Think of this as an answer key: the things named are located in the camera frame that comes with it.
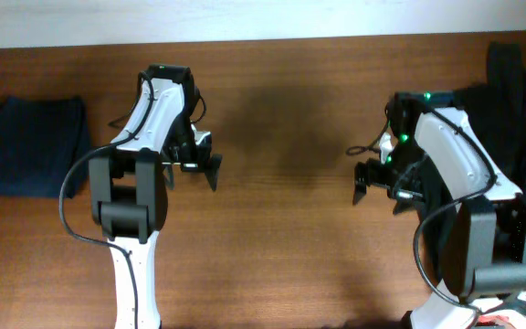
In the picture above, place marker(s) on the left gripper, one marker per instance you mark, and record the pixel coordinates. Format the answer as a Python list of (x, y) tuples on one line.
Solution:
[(195, 159)]

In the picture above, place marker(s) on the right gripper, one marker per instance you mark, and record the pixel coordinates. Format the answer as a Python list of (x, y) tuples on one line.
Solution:
[(412, 188)]

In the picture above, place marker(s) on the navy blue shorts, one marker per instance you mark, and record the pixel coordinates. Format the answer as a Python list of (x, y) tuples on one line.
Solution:
[(39, 142)]

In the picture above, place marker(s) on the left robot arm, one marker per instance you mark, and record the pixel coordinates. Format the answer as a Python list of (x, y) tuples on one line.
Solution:
[(129, 183)]

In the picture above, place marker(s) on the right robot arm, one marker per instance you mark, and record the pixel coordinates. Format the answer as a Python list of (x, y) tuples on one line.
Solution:
[(428, 158)]

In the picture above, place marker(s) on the black garment pile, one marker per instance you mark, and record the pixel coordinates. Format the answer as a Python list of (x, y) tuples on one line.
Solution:
[(497, 113)]

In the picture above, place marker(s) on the red white object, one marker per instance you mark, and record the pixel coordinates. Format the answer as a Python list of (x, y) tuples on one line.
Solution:
[(503, 320)]

